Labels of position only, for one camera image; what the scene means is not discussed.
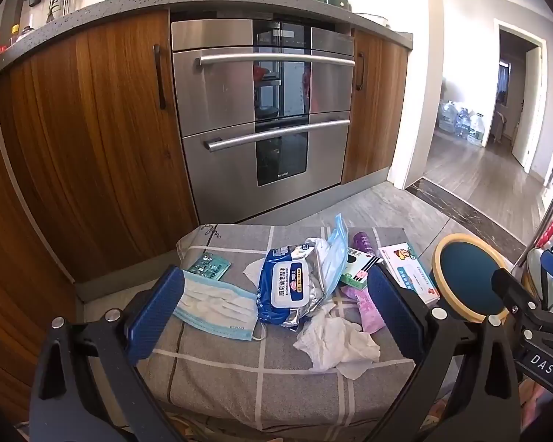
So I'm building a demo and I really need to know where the cluster of water jugs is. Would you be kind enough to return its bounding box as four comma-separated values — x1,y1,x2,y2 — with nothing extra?
438,100,486,146

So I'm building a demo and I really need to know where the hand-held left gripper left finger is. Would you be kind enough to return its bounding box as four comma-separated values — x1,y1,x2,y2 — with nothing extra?
28,264,186,442

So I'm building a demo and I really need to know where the narrow wooden cabinet door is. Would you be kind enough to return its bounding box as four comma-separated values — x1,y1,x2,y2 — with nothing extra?
341,30,408,186

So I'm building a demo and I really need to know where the stainless steel built-in appliance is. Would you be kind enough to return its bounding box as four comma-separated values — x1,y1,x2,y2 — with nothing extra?
170,18,357,225

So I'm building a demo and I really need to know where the black handle of wide door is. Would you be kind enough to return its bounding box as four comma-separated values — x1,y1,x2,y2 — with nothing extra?
153,45,167,110

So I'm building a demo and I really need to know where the white door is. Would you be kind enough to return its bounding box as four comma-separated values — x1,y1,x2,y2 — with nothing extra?
511,46,547,176

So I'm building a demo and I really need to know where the green blister pill pack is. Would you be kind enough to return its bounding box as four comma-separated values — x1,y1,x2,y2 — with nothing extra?
185,251,232,281

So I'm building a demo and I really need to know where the wide wooden cabinet door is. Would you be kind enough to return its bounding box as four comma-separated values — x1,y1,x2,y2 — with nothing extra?
0,11,199,281

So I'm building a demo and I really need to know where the dark green pot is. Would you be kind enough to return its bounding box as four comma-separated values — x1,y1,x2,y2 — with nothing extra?
309,0,354,13

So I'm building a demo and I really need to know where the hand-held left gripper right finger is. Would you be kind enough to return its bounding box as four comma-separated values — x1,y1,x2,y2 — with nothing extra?
364,262,521,442

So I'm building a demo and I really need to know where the corner wooden cabinet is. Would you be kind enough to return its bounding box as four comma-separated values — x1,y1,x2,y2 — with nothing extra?
0,78,80,390

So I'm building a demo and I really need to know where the blue face mask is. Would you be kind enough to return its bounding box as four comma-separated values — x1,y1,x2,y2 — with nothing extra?
173,269,260,342

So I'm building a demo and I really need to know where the white medicine box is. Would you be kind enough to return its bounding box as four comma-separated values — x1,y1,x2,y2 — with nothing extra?
377,242,441,305

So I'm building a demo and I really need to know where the purple spray bottle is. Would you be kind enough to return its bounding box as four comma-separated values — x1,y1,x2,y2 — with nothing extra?
352,231,379,259

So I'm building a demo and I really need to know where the teal bin with yellow rim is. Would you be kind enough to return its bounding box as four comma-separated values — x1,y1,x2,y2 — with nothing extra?
432,233,512,323

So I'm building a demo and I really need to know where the blue plastic sleeve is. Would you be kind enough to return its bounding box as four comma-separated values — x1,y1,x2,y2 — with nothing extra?
320,213,349,295

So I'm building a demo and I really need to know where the grey plaid cushion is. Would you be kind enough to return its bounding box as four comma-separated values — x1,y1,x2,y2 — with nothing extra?
133,223,445,434

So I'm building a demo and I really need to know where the lower appliance handle bar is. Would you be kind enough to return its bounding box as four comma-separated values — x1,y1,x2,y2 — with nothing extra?
203,119,351,152

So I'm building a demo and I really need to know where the beige chair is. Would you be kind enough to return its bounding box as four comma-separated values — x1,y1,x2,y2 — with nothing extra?
490,110,508,143

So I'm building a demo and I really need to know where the blue silver wet wipes packet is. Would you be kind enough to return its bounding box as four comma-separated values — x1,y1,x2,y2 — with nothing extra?
257,238,339,330

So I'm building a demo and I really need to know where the grey speckled countertop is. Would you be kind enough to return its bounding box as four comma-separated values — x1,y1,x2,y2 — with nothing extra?
0,0,414,79

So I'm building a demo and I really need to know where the green white box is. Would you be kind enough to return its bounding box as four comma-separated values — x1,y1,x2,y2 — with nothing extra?
338,246,383,291

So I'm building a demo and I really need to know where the pink packet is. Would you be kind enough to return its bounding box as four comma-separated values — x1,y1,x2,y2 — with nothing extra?
341,285,388,334

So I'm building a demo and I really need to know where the chair with metal leg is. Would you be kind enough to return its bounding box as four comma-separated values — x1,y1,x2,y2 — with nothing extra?
511,179,553,314

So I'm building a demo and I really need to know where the white tissue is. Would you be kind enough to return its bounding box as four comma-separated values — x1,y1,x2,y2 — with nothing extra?
243,258,270,287
292,301,381,380

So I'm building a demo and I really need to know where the appliance handle bar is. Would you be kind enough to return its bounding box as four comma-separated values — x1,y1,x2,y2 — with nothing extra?
203,119,351,152
196,53,355,68

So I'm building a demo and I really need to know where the upper appliance handle bar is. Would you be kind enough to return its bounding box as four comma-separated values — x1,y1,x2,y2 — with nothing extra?
196,53,355,68

